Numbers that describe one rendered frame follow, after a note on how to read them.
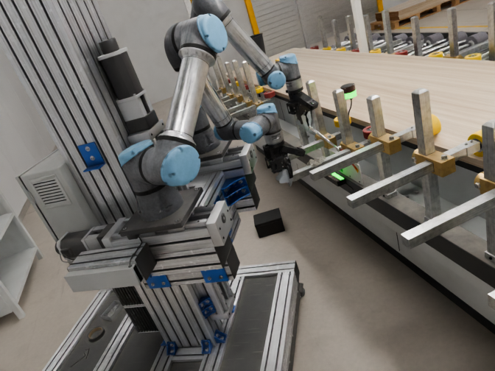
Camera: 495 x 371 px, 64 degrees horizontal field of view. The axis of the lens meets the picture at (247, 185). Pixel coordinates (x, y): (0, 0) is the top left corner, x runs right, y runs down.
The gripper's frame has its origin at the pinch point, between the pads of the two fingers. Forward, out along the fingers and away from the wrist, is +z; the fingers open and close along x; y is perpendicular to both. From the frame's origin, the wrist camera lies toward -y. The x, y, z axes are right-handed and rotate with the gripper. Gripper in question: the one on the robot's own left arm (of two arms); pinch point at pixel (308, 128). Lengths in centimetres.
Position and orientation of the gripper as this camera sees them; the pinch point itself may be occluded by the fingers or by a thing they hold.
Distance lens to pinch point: 193.3
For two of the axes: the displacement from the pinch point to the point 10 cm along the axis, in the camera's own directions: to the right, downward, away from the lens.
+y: -6.0, -1.8, 7.8
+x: -7.4, 4.8, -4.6
